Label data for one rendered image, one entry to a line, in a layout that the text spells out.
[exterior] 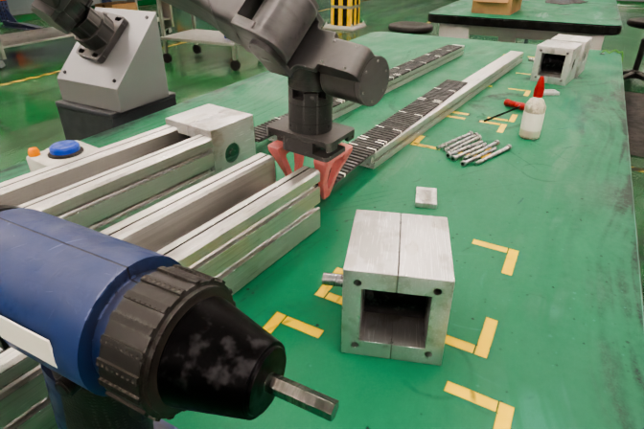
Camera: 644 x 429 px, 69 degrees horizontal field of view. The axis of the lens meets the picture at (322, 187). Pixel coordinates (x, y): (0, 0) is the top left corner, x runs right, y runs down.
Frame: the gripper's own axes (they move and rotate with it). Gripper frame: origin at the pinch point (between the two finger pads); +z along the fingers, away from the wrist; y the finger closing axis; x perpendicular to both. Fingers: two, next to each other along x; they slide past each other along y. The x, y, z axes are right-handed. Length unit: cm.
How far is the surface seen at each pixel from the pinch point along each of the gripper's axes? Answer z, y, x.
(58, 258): -20.1, 15.6, -40.5
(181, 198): -6.0, -3.9, -19.0
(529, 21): 6, -14, 208
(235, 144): -2.9, -14.2, 0.3
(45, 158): -2.8, -32.9, -18.9
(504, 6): 2, -30, 219
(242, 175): -5.7, -2.6, -10.7
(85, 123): 8, -69, 8
